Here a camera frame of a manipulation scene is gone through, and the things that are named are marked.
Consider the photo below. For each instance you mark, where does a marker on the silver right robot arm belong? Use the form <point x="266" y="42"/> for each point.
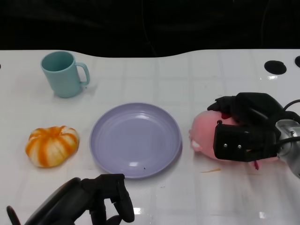
<point x="290" y="150"/>

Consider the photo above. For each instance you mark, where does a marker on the pink plush doll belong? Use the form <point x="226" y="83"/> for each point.
<point x="204" y="131"/>

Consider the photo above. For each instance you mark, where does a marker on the black backdrop cloth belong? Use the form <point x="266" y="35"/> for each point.
<point x="150" y="23"/>

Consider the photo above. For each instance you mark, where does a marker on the orange white plush pumpkin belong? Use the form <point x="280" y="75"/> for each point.
<point x="51" y="147"/>

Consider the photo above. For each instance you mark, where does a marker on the lavender plastic plate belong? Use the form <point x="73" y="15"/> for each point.
<point x="136" y="140"/>

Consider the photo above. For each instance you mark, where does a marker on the light teal plastic mug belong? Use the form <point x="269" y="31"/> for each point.
<point x="63" y="77"/>

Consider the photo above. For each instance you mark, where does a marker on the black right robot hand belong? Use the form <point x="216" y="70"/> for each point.
<point x="253" y="131"/>

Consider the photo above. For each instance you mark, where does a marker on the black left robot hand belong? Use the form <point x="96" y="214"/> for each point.
<point x="70" y="201"/>

